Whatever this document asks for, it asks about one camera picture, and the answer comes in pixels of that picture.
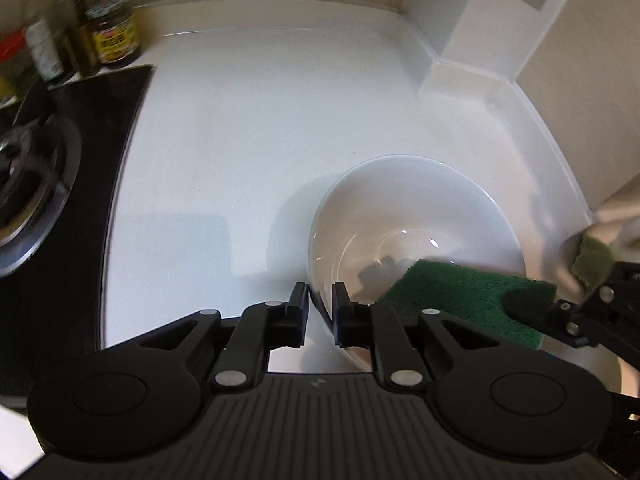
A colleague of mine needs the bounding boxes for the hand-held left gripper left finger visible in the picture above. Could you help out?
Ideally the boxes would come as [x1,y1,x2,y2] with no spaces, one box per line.
[137,282,312,394]

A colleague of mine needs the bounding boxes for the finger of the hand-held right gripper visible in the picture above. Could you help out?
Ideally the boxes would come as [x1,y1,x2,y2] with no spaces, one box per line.
[501,260,640,361]

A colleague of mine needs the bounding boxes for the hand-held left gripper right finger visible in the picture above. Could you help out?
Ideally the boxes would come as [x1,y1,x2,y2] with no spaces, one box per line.
[331,281,502,392]

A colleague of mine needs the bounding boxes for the pink and green sponge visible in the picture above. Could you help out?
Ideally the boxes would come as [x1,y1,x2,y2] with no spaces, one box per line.
[374,259,558,352]

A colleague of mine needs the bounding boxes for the white ceramic bowl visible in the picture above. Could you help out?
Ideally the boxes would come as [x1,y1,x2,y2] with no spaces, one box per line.
[307,155,623,396]

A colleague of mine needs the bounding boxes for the green cleaning cloth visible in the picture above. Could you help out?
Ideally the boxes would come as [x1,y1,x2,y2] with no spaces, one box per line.
[571,235,615,288]

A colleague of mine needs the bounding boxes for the black glass gas hob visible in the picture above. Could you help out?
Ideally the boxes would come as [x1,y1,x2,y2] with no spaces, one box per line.
[0,64,154,397]

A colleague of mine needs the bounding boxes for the gas burner with pan support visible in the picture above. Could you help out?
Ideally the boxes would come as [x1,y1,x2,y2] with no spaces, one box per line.
[0,110,83,281]

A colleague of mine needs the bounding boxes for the checkered-lid sauce jar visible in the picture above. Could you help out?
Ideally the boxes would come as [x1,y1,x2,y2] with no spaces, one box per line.
[84,0,142,69]

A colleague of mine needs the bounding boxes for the black-capped oil bottle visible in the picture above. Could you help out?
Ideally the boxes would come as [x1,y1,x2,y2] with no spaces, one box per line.
[52,0,99,79]

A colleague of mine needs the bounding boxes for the yellow-capped clear bottle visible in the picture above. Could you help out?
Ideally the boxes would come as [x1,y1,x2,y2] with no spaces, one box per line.
[20,0,67,84]

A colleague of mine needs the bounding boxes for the red-lid spice jar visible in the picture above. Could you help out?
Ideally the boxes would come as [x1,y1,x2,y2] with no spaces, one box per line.
[0,30,32,107]

